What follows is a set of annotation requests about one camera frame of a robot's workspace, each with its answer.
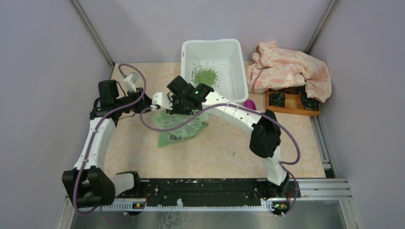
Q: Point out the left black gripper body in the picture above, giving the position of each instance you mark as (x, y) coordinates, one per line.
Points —
(139, 107)

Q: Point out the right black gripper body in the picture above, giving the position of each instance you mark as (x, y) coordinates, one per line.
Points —
(179, 107)

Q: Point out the green cat litter bag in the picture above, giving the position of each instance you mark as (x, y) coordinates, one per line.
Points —
(162, 120)

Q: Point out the purple plastic scoop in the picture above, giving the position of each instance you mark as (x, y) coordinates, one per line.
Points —
(250, 104)

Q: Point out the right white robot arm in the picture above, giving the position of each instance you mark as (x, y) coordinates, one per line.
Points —
(265, 141)

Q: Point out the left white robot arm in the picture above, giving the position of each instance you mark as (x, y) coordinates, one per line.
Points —
(86, 184)

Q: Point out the green cat litter pile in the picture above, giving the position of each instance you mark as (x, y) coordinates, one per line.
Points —
(216, 75)

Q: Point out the white plastic litter box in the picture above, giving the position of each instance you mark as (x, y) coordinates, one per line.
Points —
(223, 50)

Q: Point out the dark patterned cloth bundle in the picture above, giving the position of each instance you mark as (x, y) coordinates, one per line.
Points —
(277, 98)

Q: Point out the pink patterned cloth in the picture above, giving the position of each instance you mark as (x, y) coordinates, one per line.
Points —
(279, 68)

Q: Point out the wooden tray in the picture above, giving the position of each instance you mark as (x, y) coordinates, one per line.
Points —
(292, 104)

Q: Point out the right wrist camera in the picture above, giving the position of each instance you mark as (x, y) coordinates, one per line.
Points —
(161, 100)

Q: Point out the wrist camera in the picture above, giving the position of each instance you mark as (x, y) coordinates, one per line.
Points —
(129, 81)
(161, 100)

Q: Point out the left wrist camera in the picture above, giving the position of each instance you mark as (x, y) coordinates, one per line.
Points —
(129, 81)

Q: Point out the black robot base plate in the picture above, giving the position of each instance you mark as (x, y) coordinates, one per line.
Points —
(216, 193)

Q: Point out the aluminium frame rail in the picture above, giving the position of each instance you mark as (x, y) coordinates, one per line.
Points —
(317, 189)

